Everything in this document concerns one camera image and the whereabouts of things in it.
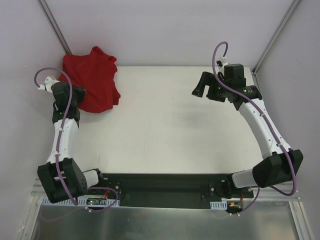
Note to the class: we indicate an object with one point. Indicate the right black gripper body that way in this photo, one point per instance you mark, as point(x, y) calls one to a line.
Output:
point(213, 87)

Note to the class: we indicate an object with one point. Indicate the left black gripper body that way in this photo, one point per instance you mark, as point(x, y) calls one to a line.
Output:
point(77, 93)

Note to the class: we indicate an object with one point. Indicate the dark red t shirt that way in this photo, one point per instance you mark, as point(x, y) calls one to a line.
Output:
point(95, 72)

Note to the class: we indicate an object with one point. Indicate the left grey cable duct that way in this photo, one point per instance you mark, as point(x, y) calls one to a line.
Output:
point(84, 202)

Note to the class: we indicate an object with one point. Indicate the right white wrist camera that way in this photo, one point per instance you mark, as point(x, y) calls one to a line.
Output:
point(222, 61)

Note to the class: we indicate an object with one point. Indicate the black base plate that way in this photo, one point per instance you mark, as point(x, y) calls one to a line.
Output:
point(157, 190)

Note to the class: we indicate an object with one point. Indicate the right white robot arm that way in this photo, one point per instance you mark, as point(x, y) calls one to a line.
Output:
point(280, 162)

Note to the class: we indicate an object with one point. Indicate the aluminium rail frame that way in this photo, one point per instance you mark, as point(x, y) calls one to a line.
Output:
point(265, 194)

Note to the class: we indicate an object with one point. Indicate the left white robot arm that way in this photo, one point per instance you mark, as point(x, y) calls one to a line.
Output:
point(61, 177)

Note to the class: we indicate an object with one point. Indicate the right grey cable duct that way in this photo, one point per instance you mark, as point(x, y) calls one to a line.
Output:
point(219, 205)

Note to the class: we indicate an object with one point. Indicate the grey cable duct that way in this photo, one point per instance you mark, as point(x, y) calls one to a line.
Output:
point(84, 202)
point(219, 205)

